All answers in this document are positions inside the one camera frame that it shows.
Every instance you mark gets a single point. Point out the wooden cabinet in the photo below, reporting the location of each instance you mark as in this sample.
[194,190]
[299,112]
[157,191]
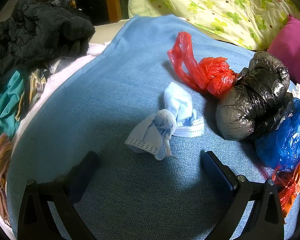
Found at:
[115,2]

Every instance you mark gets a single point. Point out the green clover print quilt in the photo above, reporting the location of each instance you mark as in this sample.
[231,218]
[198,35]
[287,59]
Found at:
[215,5]

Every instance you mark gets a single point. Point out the black puffer jacket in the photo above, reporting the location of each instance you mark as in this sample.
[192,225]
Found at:
[35,35]

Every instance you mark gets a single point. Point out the teal cloth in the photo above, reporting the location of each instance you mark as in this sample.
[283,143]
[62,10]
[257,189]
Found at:
[5,105]

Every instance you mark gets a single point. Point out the grey black plastic bag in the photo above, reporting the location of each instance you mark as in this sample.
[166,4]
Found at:
[252,97]

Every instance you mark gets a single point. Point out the orange red plastic bag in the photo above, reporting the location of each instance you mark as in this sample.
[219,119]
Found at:
[290,187]

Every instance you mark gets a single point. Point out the beige patterned cloth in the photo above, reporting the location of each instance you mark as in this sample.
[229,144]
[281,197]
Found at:
[36,82]

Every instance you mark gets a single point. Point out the magenta pillow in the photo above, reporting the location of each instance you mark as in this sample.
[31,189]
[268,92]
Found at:
[292,47]

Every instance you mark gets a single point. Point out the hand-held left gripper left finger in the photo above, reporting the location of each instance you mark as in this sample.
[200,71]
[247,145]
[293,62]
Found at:
[87,165]

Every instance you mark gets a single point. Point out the white tissue paper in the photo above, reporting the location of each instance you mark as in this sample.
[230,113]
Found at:
[296,90]

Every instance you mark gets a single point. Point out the blue blanket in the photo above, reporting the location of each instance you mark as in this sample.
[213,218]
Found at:
[115,92]

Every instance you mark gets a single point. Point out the blue face mask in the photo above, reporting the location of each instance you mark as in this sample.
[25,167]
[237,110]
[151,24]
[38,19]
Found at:
[152,127]

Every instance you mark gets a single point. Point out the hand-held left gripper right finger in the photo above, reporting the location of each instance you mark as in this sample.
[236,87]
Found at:
[215,170]

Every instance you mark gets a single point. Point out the brown cloth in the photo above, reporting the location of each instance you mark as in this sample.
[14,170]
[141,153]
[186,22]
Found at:
[0,167]

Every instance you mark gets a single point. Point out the blue plastic bag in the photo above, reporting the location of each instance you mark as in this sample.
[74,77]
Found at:
[282,142]

